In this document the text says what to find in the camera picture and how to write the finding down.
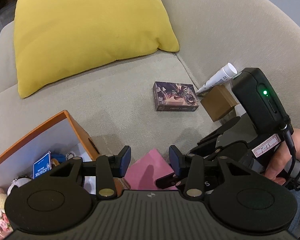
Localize blue plush keychain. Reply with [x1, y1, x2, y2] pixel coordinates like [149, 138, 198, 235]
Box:
[51, 154, 68, 164]

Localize black cable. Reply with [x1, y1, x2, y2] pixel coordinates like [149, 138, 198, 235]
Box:
[281, 125, 297, 178]

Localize orange cardboard box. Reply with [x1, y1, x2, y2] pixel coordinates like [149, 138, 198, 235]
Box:
[0, 110, 131, 198]

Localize yellow pillow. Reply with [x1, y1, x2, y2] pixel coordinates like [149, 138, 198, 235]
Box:
[14, 0, 180, 99]

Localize dark printed card box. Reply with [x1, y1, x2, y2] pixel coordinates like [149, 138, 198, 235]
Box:
[152, 81, 199, 112]

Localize brown cardboard box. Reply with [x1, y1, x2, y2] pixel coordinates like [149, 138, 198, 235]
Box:
[200, 84, 238, 122]

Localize person's right hand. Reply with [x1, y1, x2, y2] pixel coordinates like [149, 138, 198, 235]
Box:
[264, 129, 300, 187]

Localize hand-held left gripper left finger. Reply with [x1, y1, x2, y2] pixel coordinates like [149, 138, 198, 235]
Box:
[49, 145, 132, 198]

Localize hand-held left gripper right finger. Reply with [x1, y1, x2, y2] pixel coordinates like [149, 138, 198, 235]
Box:
[169, 145, 262, 198]

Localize blue card packet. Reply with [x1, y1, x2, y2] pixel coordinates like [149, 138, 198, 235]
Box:
[33, 151, 53, 179]

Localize beige sofa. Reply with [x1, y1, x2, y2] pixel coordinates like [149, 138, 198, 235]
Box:
[0, 0, 300, 188]

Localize crochet flower doll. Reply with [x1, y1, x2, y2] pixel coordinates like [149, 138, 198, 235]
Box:
[0, 186, 14, 233]

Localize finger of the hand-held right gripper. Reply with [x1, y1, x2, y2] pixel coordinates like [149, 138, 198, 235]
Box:
[155, 171, 188, 191]
[190, 116, 248, 155]

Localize white tube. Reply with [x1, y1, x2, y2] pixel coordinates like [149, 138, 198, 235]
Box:
[195, 62, 238, 97]

